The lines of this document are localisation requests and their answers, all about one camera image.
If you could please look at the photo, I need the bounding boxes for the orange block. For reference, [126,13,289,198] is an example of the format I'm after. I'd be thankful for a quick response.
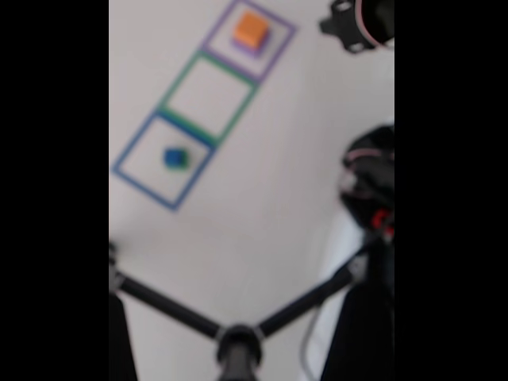
[233,10,271,48]

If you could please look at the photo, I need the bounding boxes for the green cube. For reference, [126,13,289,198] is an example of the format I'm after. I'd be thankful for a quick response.
[164,148,191,171]

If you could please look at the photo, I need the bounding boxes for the small blue cube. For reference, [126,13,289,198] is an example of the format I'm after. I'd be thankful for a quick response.
[163,147,183,167]

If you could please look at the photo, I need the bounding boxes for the large purple block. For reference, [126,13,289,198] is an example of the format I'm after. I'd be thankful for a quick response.
[229,29,274,56]

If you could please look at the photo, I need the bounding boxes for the purple tape square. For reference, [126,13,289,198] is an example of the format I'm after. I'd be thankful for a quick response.
[200,0,298,85]

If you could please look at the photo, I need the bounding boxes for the green tape square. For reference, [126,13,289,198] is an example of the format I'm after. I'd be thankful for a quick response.
[157,49,259,147]

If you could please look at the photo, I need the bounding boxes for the red clamp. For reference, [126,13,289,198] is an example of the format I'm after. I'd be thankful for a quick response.
[371,210,395,239]

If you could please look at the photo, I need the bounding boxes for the blue tape square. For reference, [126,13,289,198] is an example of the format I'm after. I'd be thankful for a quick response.
[112,110,217,212]

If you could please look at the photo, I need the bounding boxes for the black tripod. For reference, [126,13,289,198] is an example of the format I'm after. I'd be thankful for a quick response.
[109,241,395,381]

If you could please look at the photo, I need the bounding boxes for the red white servo cable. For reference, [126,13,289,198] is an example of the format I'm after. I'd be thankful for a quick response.
[341,147,395,191]
[355,0,395,47]

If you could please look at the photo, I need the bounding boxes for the long black cable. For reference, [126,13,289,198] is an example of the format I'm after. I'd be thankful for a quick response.
[302,237,395,381]

